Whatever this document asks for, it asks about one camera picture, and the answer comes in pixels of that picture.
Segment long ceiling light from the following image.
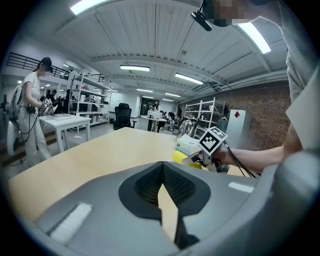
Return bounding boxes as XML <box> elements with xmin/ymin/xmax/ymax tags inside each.
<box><xmin>236</xmin><ymin>21</ymin><xmax>272</xmax><ymax>55</ymax></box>
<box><xmin>119</xmin><ymin>64</ymin><xmax>151</xmax><ymax>73</ymax></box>
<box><xmin>69</xmin><ymin>0</ymin><xmax>110</xmax><ymax>16</ymax></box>
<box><xmin>174</xmin><ymin>72</ymin><xmax>205</xmax><ymax>86</ymax></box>

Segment black office chair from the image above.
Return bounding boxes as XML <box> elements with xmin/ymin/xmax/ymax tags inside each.
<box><xmin>113</xmin><ymin>102</ymin><xmax>138</xmax><ymax>131</ymax></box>

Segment clear plastic container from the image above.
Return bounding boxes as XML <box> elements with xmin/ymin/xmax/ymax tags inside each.
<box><xmin>177</xmin><ymin>119</ymin><xmax>197</xmax><ymax>140</ymax></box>

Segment yellow plate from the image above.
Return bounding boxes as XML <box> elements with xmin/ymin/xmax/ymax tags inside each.
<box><xmin>171</xmin><ymin>149</ymin><xmax>204</xmax><ymax>170</ymax></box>

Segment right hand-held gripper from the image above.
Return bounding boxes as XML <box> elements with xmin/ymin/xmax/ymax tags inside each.
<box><xmin>181</xmin><ymin>126</ymin><xmax>230</xmax><ymax>174</ymax></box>

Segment black mezzanine railing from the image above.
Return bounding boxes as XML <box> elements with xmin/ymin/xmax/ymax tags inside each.
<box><xmin>5</xmin><ymin>51</ymin><xmax>71</xmax><ymax>81</ymax></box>

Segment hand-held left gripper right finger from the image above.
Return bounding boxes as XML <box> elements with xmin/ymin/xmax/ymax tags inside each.
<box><xmin>162</xmin><ymin>161</ymin><xmax>276</xmax><ymax>256</ymax></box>

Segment tall white shelving unit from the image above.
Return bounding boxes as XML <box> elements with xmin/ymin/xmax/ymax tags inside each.
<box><xmin>68</xmin><ymin>73</ymin><xmax>114</xmax><ymax>126</ymax></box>

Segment round white table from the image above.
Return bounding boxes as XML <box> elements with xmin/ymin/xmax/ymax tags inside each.
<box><xmin>140</xmin><ymin>114</ymin><xmax>168</xmax><ymax>133</ymax></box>

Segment person's right hand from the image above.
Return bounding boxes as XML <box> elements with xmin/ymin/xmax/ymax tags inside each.
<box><xmin>212</xmin><ymin>147</ymin><xmax>238</xmax><ymax>173</ymax></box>

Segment black head-worn camera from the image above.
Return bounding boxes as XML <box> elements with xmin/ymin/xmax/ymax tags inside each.
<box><xmin>190</xmin><ymin>0</ymin><xmax>213</xmax><ymax>32</ymax></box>

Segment white square table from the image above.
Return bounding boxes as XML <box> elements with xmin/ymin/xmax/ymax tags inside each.
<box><xmin>38</xmin><ymin>113</ymin><xmax>92</xmax><ymax>153</ymax></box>

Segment person's grey shirt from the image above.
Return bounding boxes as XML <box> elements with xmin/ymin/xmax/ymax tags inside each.
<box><xmin>231</xmin><ymin>0</ymin><xmax>320</xmax><ymax>152</ymax></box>

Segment white cabinet with red mark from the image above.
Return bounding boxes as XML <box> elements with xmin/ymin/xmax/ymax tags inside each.
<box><xmin>225</xmin><ymin>109</ymin><xmax>252</xmax><ymax>150</ymax></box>

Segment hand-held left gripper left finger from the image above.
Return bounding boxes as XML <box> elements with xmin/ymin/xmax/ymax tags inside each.
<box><xmin>34</xmin><ymin>161</ymin><xmax>180</xmax><ymax>256</ymax></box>

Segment person's right forearm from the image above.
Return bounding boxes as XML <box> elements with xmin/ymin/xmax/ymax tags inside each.
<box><xmin>233</xmin><ymin>123</ymin><xmax>304</xmax><ymax>174</ymax></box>

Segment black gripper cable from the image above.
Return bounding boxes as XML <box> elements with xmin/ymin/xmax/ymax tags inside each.
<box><xmin>223</xmin><ymin>140</ymin><xmax>262</xmax><ymax>179</ymax></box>

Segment white and green box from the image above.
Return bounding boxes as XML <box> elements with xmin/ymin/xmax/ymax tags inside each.
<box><xmin>175</xmin><ymin>133</ymin><xmax>202</xmax><ymax>155</ymax></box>

